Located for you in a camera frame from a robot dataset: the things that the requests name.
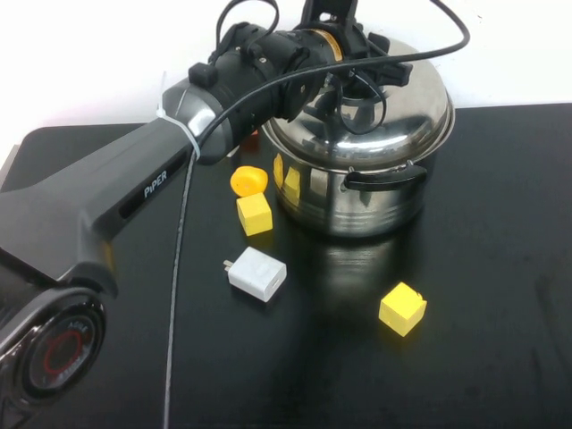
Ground yellow foam cube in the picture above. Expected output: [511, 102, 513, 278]
[379, 281, 428, 338]
[235, 192, 273, 237]

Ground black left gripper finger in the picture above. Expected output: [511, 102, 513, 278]
[364, 30, 391, 57]
[366, 56, 412, 88]

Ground thin grey cable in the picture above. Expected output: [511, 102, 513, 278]
[162, 151, 198, 428]

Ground stainless steel pot black handles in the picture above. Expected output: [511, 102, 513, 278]
[272, 133, 438, 238]

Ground white usb wall charger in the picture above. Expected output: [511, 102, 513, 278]
[222, 246, 288, 303]

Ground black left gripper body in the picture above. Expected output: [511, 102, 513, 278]
[299, 0, 373, 62]

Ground steel lid with black knob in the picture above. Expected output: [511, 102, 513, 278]
[261, 38, 456, 173]

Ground round yellow-orange toy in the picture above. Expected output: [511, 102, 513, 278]
[230, 165, 270, 198]

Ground white zip tie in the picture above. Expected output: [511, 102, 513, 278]
[155, 71, 200, 161]

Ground thick black cable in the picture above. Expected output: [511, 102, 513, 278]
[196, 0, 472, 158]

